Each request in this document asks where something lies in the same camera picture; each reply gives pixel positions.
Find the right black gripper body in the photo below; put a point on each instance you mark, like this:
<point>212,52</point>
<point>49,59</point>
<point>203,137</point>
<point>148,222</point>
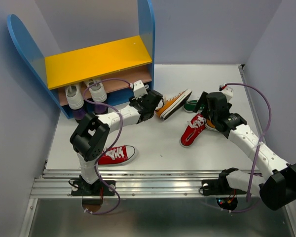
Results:
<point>206,112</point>

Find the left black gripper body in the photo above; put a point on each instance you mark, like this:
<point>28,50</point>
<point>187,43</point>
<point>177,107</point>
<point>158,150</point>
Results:
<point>139,100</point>

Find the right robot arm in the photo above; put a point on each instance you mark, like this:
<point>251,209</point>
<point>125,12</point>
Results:
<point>277,184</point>

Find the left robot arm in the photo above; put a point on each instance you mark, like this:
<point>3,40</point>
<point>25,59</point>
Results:
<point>90,137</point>

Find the blue yellow shoe shelf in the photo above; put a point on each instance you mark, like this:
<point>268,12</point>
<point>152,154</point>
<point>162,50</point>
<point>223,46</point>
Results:
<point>117,62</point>

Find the orange sneaker under gripper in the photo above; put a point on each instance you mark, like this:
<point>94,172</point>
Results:
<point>209,125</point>

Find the red sneaker centre right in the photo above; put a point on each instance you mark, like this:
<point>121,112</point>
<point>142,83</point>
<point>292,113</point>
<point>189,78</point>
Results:
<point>193,130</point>

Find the red sneaker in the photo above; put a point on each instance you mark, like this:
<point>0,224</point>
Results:
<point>193,130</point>
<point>120,155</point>

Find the green sneaker back right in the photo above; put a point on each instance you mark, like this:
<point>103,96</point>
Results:
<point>190,105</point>

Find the orange sneaker on side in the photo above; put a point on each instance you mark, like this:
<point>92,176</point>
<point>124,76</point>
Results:
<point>169,106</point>

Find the purple sneaker right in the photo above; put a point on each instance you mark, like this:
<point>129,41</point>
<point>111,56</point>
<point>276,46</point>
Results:
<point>100,109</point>

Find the purple sneaker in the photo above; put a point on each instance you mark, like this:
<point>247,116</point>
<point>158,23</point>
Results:
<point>79,114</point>
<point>100,109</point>

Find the white sneaker right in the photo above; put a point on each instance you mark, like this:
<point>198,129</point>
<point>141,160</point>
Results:
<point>97,90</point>

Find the white sneaker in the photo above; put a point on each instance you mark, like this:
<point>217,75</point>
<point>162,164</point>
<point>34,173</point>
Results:
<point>97,90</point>
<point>74,96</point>

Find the red sneaker front left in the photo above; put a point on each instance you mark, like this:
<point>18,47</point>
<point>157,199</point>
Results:
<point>120,155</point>

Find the purple sneaker left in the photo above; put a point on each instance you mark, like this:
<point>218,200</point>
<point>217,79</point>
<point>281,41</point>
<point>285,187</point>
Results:
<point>79,114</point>

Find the white sneaker left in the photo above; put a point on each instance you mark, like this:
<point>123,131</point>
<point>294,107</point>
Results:
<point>74,96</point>

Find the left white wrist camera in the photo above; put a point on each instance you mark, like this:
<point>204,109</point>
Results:
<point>140,89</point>

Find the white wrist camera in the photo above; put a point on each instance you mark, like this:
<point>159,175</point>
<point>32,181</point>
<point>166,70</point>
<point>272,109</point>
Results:
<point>140,89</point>
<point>227,91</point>

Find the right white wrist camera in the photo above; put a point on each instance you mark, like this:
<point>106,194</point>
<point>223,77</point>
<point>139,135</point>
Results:
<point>227,91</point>

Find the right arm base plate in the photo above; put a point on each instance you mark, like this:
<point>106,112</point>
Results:
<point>211,187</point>

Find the aluminium rail frame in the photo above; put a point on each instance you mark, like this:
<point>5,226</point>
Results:
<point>159,190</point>

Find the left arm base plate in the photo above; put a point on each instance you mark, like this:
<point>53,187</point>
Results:
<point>81,188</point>

